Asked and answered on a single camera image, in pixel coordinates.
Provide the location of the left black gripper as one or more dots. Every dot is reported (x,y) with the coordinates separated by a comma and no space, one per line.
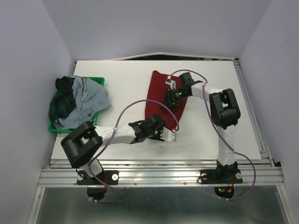
(157,136)

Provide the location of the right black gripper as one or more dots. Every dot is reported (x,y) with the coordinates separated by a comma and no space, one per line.
(169,99)

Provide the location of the red polka dot skirt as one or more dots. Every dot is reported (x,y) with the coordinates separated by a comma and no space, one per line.
(156,92)

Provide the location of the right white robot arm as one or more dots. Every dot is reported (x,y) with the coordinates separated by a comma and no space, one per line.
(223,112)

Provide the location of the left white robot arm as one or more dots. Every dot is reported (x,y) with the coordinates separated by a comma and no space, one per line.
(81,145)

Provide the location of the green plastic bin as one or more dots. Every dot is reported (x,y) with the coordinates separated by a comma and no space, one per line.
(70,130)

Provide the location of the dark green plaid skirt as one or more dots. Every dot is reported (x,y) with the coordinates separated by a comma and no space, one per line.
(63,102)

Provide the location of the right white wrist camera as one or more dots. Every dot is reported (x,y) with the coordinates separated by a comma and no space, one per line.
(171,83)

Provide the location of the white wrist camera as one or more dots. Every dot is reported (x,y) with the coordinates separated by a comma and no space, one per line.
(171,83)
(168,135)

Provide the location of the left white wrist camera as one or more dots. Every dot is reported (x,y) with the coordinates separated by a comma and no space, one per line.
(168,135)

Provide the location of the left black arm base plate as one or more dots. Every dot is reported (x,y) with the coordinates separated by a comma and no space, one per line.
(109,177)

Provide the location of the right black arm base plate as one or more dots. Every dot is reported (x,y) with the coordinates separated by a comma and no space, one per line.
(213,176)

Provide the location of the aluminium rail frame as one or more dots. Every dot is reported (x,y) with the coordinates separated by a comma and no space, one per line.
(166,191)

